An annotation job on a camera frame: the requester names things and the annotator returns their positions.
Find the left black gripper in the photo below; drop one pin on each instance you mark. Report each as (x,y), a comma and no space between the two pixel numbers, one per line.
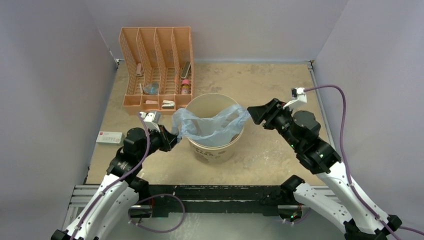
(168,139)

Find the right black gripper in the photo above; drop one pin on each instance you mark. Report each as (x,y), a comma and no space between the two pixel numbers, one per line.
(260,113)

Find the blue plastic trash bag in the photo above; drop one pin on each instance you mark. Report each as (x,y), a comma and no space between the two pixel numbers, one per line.
(216,131)

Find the beige capybara trash bin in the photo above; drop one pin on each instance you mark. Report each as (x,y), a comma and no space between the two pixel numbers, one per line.
(207,106)

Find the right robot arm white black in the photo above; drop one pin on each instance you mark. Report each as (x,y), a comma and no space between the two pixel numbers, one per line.
(354,214)

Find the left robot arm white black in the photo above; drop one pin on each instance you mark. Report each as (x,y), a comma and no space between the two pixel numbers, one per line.
(121,187)

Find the white stapler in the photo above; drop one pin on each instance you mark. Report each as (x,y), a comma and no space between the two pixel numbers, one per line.
(168,104)

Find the pink eraser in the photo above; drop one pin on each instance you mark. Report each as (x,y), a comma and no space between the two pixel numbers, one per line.
(152,102)

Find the pink cartoon bottle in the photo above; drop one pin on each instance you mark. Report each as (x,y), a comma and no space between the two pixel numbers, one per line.
(185,87)

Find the white red small box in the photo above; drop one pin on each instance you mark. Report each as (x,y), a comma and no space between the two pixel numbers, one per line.
(109,138)

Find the grey pen case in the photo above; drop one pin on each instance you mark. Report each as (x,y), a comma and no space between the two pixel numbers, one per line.
(185,70)

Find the pink plastic file organizer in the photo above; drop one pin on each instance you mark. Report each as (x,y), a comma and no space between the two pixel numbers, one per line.
(162,51)

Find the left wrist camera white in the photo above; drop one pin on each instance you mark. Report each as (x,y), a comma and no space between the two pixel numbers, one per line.
(151,119)

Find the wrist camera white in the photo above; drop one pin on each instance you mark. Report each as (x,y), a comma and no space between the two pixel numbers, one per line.
(298,98)
(151,119)

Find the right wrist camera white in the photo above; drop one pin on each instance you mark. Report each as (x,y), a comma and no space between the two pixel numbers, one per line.
(298,98)

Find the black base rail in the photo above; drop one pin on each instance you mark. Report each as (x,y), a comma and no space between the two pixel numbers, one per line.
(159,200)

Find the aluminium frame rail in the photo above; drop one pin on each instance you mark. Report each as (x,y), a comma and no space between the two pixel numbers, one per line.
(80,198)

